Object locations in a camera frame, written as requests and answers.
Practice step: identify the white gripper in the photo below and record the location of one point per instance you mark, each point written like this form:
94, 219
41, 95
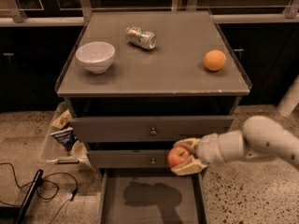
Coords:
207, 149

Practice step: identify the red apple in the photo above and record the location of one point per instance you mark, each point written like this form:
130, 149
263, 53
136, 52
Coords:
177, 155

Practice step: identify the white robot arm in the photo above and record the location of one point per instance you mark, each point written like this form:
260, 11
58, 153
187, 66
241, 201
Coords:
259, 139

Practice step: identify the brass top drawer knob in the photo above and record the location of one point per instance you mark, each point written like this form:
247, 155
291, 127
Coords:
153, 132

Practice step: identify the grey open bottom drawer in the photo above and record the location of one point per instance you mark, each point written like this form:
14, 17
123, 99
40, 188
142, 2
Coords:
151, 196

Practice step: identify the grey drawer cabinet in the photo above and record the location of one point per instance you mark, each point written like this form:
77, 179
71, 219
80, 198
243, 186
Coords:
169, 80

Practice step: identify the grey middle drawer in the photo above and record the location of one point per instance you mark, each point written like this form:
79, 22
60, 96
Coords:
128, 158

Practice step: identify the grey top drawer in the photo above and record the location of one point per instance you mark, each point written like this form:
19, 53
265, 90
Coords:
137, 129

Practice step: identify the orange fruit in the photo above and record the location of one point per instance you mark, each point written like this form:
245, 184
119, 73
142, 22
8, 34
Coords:
214, 60

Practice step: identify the crushed soda can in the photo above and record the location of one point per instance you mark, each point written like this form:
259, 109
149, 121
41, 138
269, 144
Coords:
141, 38

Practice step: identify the dark blue snack bag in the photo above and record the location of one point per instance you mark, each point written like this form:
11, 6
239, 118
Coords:
65, 137

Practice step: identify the tan snack bag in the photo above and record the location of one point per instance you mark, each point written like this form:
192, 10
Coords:
62, 121

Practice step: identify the white ceramic bowl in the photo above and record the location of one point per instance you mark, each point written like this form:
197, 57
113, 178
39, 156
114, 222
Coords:
96, 57

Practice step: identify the black flat bar device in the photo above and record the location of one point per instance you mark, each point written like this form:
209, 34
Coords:
28, 197

